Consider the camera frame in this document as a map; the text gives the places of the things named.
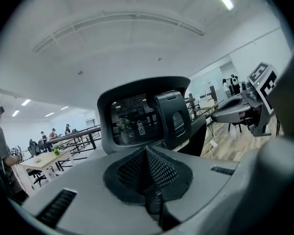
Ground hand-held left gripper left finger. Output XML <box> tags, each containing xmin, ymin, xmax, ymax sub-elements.
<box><xmin>21</xmin><ymin>154</ymin><xmax>162</xmax><ymax>235</ymax></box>

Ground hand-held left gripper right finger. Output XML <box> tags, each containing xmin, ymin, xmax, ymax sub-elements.
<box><xmin>159</xmin><ymin>147</ymin><xmax>241</xmax><ymax>232</ymax></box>

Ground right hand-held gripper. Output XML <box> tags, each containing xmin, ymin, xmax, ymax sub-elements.
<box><xmin>241</xmin><ymin>62</ymin><xmax>279</xmax><ymax>137</ymax></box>

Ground black mesh office chair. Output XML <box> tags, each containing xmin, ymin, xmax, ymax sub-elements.
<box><xmin>97</xmin><ymin>76</ymin><xmax>252</xmax><ymax>231</ymax></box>

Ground light wooden table white legs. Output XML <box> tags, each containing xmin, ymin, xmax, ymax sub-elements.
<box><xmin>19</xmin><ymin>147</ymin><xmax>73</xmax><ymax>191</ymax></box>

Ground long dark table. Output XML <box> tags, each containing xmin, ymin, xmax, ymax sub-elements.
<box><xmin>46</xmin><ymin>127</ymin><xmax>101</xmax><ymax>154</ymax></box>

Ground white ceiling track rail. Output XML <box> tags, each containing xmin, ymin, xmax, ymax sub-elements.
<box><xmin>31</xmin><ymin>11</ymin><xmax>205</xmax><ymax>53</ymax></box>

